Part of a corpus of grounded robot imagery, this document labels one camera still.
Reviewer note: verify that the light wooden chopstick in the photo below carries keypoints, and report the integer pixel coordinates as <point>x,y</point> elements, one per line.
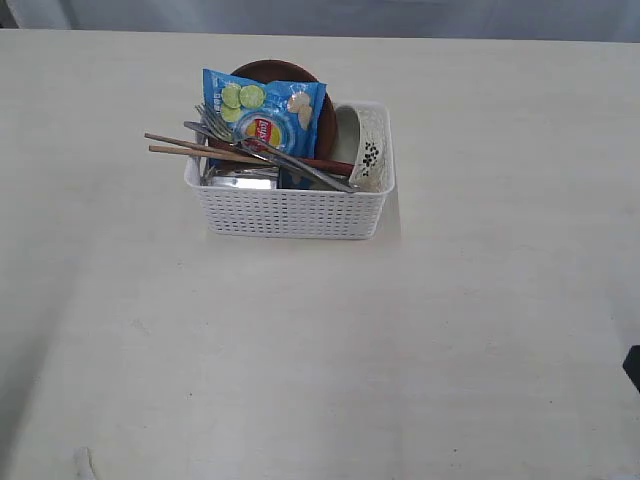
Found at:
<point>223,156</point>

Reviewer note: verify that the brown wooden plate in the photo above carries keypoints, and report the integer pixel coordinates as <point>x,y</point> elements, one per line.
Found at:
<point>265,71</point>

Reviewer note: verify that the silver metal fork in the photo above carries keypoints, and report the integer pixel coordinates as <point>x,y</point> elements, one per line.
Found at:
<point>216,124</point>

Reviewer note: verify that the white perforated plastic basket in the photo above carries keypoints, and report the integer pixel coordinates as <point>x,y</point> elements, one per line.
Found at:
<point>291,213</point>

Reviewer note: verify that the reddish brown wooden spoon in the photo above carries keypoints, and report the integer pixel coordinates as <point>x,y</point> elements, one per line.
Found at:
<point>330,166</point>

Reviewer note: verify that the dark wooden chopstick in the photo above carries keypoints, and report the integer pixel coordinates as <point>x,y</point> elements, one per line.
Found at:
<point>172,142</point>

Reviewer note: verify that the blue Lays chips bag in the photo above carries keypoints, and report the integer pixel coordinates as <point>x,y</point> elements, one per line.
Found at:
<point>284,114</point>

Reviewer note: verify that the white floral ceramic bowl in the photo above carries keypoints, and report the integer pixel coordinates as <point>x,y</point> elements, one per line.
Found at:
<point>361,142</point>

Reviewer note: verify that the silver table knife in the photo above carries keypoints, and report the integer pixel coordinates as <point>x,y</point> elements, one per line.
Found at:
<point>202,129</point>

